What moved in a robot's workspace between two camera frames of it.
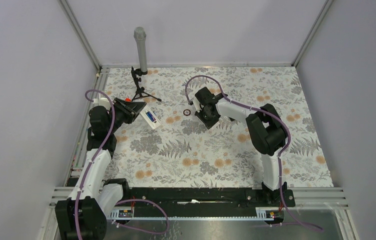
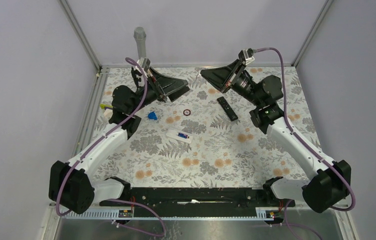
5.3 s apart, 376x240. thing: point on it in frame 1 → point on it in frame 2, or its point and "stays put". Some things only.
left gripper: (131, 110) → (162, 85)
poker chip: (186, 112) stays put
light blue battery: (150, 116) → (182, 135)
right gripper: (208, 124) → (225, 78)
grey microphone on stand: (139, 35) stays put
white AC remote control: (149, 116) → (179, 134)
